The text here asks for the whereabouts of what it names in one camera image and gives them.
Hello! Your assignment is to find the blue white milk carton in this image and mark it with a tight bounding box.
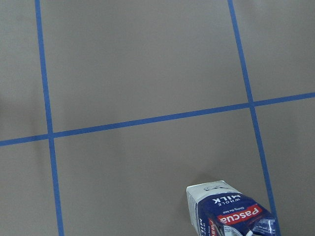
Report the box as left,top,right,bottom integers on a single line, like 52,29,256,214
186,180,278,236

